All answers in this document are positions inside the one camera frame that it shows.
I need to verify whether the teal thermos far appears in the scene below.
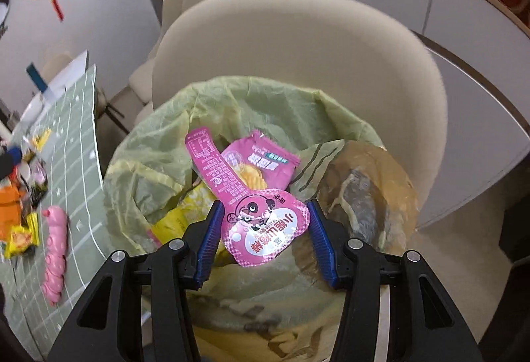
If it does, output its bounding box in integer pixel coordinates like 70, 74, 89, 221
26, 63, 48, 94

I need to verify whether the yellow snack packet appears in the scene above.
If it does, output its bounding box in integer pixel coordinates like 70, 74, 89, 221
4, 212, 40, 259

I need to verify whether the beige chair near bin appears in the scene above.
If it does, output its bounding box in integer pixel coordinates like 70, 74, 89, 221
152, 0, 448, 201

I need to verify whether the orange tissue box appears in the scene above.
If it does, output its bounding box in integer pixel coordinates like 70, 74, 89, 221
0, 186, 24, 242

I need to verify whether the purple yellow chip bag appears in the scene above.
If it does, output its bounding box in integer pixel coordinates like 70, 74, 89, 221
221, 130, 300, 190

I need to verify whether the yellow green trash bag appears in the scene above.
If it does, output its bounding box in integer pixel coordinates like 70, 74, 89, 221
104, 77, 419, 361

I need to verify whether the pink caterpillar toy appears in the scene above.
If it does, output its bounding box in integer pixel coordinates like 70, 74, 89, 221
41, 206, 68, 306

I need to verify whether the pink snack pouch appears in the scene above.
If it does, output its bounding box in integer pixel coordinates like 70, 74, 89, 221
185, 128, 310, 267

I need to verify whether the green checked tablecloth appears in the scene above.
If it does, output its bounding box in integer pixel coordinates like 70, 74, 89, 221
1, 67, 110, 361

